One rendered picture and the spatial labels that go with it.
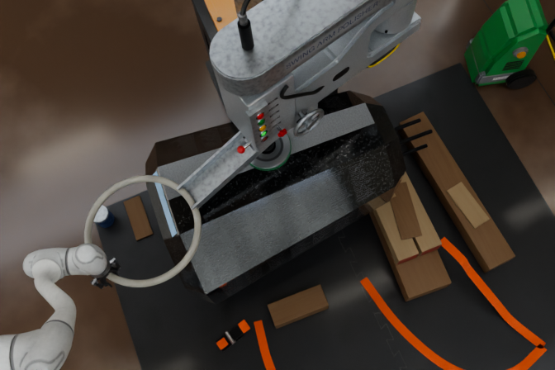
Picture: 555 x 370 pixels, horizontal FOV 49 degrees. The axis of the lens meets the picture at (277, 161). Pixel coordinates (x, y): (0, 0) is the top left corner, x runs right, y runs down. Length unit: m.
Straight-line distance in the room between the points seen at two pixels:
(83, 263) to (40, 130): 1.85
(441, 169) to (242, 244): 1.31
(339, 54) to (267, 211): 0.82
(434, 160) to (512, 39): 0.77
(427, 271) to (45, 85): 2.59
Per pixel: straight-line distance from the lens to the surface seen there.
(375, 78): 3.88
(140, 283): 2.58
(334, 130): 2.80
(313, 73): 2.28
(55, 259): 2.39
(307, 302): 3.28
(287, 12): 2.06
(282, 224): 2.78
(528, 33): 3.56
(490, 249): 3.47
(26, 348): 1.92
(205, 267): 2.80
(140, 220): 3.62
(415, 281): 3.33
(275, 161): 2.72
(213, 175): 2.65
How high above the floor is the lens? 3.39
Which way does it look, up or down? 69 degrees down
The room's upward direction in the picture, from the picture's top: 9 degrees counter-clockwise
